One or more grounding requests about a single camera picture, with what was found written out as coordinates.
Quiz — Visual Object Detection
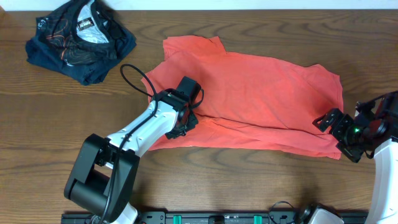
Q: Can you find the orange red t-shirt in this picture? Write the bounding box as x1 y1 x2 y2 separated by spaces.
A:
143 35 343 159

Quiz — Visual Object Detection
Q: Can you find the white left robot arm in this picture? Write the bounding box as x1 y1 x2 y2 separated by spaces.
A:
63 88 203 223

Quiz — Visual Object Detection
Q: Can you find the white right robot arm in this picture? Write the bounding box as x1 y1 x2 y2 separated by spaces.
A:
296 106 397 223

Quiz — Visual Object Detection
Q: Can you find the dark navy folded shirt pile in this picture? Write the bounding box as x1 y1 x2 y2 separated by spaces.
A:
25 0 136 85

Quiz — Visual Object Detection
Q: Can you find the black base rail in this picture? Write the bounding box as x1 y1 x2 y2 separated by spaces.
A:
60 211 368 224

